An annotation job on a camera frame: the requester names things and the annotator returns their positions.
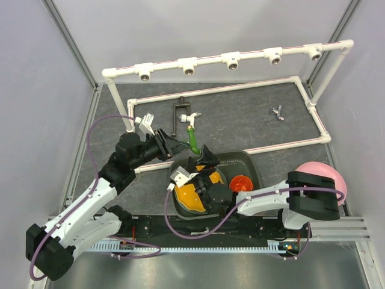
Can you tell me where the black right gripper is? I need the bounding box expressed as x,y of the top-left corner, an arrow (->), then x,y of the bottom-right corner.
184,144 -> 220,213

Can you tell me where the aluminium frame post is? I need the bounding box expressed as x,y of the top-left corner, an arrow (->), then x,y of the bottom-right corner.
42,0 -> 99,90
306,0 -> 362,87

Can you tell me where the dark bronze faucet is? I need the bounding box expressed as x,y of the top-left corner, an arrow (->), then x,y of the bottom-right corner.
171,96 -> 191,137

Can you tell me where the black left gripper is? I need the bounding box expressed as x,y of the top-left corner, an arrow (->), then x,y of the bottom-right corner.
130,127 -> 191,169

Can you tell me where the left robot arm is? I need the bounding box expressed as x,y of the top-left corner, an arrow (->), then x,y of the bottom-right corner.
26,129 -> 191,281

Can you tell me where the orange mug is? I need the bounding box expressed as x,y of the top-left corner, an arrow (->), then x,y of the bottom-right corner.
229,175 -> 253,192

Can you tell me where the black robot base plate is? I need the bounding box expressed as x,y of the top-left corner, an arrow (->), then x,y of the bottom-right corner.
116,215 -> 309,240

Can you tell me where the green plastic water faucet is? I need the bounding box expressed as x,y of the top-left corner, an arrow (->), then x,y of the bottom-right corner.
186,125 -> 201,155

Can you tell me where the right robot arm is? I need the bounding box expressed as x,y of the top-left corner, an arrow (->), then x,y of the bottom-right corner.
171,147 -> 347,237

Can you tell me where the white PVC pipe frame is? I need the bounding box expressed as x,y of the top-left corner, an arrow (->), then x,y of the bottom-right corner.
101,39 -> 355,175

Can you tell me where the aluminium frame post right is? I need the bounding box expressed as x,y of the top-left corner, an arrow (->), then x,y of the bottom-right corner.
306,0 -> 362,87

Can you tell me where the pink plate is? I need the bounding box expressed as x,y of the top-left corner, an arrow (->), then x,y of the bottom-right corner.
295,161 -> 347,206

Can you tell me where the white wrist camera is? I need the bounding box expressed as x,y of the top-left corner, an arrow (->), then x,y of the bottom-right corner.
167,166 -> 198,191
134,113 -> 155,135

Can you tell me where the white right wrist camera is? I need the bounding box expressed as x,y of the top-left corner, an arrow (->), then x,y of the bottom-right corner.
167,166 -> 198,191

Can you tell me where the light blue cable duct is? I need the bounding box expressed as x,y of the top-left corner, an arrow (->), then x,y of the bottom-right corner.
86,238 -> 286,253

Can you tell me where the yellow dotted plate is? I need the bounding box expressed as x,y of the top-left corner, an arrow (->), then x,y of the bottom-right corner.
173,172 -> 227,214

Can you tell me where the aluminium frame post left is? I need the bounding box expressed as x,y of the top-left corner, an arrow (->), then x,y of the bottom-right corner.
42,0 -> 99,90

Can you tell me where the white plastic faucet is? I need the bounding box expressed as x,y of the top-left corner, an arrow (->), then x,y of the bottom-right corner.
179,113 -> 202,128

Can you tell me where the dark grey plastic tray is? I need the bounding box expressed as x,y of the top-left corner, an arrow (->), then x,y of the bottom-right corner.
170,151 -> 262,220

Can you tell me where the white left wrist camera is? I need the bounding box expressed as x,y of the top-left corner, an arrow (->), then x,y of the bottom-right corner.
134,113 -> 155,135

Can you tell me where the grey plate under yellow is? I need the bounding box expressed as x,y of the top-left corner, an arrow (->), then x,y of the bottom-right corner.
173,169 -> 228,219

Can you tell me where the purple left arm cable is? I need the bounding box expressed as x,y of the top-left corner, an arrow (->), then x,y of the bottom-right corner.
29,114 -> 162,282

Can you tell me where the chrome metal faucet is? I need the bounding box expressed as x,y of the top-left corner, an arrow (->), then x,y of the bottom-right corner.
269,105 -> 285,121

